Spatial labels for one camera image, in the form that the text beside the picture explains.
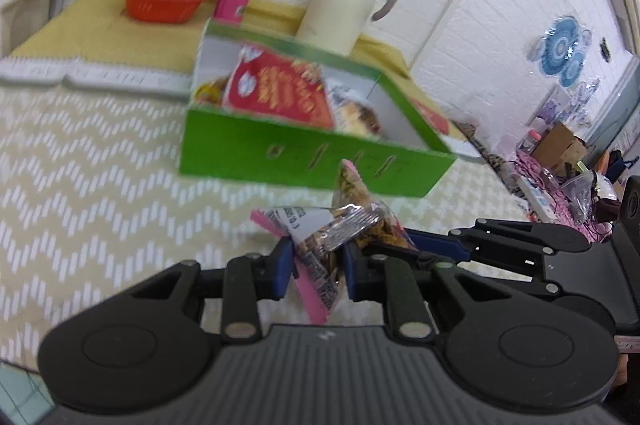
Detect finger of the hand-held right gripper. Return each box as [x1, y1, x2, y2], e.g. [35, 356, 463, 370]
[448, 217, 592, 256]
[404, 227, 564, 299]

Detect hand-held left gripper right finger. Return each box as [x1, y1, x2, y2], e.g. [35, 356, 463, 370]
[343, 242, 522, 342]

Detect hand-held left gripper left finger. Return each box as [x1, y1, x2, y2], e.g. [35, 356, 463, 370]
[125, 237, 296, 342]

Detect pink edged nut snack packet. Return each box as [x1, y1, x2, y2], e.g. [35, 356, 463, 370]
[249, 204, 381, 327]

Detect triangular yellow snack packet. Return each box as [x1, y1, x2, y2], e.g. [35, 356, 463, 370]
[332, 159, 417, 252]

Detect green cardboard box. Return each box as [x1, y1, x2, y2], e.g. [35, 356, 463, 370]
[177, 18, 459, 198]

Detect red nut packet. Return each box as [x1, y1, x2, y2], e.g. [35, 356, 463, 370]
[222, 44, 336, 128]

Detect white power strip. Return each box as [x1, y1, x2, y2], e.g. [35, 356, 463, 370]
[509, 174, 552, 212]

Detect pink floral cloth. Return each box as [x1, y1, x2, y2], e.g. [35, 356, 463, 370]
[515, 150, 616, 241]

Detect grey clear plastic bag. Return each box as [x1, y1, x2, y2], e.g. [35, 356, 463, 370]
[559, 172, 602, 227]

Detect leopard print cloth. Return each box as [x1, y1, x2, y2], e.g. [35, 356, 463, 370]
[465, 122, 521, 186]

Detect brown cardboard box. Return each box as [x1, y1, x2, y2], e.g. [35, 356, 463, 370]
[529, 123, 589, 176]

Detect plastic jar with pink lid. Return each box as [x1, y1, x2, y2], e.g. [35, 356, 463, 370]
[520, 130, 544, 154]

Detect red envelope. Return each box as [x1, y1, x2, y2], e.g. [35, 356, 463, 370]
[412, 97, 451, 136]

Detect brown pastry packet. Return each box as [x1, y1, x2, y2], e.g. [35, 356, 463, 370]
[336, 100, 385, 138]

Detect small blue paper fan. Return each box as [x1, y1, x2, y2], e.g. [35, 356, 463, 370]
[558, 50, 586, 88]

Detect beige chevron table cloth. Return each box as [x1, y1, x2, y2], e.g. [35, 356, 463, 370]
[0, 57, 532, 372]

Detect cream thermal carafe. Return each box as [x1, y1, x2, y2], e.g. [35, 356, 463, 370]
[294, 0, 402, 56]

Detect red plastic basket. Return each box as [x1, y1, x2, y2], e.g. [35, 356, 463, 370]
[121, 0, 212, 24]

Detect yellow tablecloth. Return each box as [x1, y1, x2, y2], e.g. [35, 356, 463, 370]
[10, 0, 472, 146]

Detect purple wall poster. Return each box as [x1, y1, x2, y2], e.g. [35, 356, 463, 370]
[537, 86, 571, 126]

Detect blue decorative wall plates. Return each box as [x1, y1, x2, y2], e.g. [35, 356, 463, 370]
[536, 17, 584, 78]

